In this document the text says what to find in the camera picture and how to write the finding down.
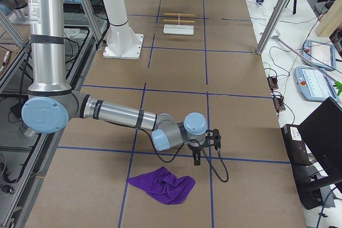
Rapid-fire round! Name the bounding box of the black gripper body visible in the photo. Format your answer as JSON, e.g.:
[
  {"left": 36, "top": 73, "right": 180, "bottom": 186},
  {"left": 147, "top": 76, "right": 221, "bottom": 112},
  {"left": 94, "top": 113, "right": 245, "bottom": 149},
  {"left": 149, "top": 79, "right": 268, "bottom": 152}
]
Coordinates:
[{"left": 188, "top": 140, "right": 209, "bottom": 159}]

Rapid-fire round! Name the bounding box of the black monitor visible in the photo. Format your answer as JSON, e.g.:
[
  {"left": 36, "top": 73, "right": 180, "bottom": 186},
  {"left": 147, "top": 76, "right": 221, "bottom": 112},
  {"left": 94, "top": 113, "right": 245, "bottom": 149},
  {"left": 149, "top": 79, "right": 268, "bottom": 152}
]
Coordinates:
[{"left": 281, "top": 97, "right": 341, "bottom": 210}]

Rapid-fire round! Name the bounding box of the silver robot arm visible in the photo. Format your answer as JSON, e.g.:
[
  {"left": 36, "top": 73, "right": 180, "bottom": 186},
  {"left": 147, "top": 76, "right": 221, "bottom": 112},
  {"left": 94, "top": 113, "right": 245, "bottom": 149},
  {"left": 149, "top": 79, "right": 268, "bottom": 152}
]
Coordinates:
[
  {"left": 21, "top": 0, "right": 209, "bottom": 165},
  {"left": 1, "top": 0, "right": 29, "bottom": 21}
]

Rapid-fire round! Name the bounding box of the white towel rack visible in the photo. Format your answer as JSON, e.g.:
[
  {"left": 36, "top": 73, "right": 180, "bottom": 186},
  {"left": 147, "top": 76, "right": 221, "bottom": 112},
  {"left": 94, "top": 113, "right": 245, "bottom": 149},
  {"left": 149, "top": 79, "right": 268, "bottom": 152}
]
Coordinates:
[{"left": 163, "top": 12, "right": 196, "bottom": 36}]

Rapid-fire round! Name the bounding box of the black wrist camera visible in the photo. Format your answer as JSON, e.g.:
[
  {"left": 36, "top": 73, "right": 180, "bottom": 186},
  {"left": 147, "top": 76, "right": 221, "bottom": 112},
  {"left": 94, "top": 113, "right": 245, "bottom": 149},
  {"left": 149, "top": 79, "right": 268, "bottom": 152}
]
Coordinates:
[{"left": 206, "top": 129, "right": 221, "bottom": 155}]

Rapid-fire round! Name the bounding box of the teach pendant tablet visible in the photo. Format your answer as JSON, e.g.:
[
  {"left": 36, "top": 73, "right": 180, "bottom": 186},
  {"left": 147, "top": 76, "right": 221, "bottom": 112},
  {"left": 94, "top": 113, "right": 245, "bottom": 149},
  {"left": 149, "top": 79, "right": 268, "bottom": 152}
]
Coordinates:
[
  {"left": 294, "top": 67, "right": 339, "bottom": 102},
  {"left": 302, "top": 40, "right": 336, "bottom": 71}
]

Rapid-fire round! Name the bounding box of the aluminium frame post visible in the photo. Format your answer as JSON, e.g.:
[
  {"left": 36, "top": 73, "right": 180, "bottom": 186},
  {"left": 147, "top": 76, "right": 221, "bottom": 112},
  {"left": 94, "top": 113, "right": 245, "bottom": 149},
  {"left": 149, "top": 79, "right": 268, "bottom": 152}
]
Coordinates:
[{"left": 256, "top": 0, "right": 289, "bottom": 55}]

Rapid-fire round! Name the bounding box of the purple towel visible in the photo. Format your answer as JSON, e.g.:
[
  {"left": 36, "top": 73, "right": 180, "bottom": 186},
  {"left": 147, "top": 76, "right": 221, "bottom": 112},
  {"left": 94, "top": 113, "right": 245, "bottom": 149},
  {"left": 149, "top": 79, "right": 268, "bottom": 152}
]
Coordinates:
[{"left": 128, "top": 167, "right": 196, "bottom": 205}]

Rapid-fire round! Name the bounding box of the far teach pendant tablet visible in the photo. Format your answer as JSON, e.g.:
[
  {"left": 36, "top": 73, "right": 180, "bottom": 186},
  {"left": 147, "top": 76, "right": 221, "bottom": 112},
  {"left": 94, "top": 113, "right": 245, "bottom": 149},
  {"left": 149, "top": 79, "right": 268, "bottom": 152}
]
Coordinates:
[{"left": 302, "top": 40, "right": 336, "bottom": 71}]

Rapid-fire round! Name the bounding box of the near teach pendant tablet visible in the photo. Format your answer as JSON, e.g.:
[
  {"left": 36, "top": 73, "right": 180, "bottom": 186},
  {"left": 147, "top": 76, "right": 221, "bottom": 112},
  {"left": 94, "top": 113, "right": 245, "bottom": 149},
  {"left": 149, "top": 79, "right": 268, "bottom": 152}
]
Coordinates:
[{"left": 294, "top": 67, "right": 339, "bottom": 102}]

